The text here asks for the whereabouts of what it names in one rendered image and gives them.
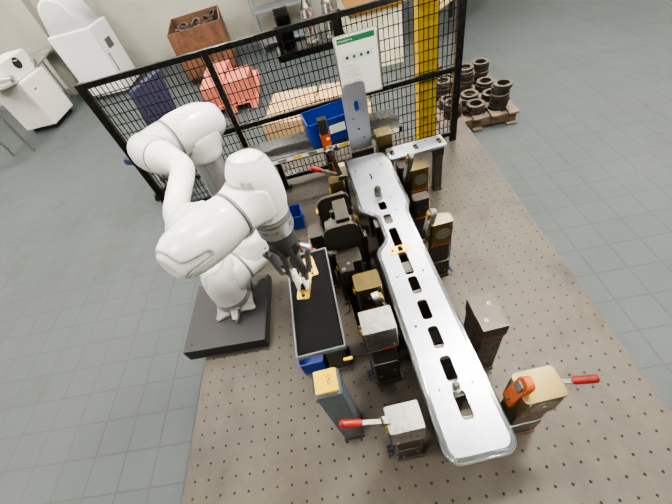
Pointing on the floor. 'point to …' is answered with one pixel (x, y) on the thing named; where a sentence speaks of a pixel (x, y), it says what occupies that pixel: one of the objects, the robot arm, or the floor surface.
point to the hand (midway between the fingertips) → (300, 279)
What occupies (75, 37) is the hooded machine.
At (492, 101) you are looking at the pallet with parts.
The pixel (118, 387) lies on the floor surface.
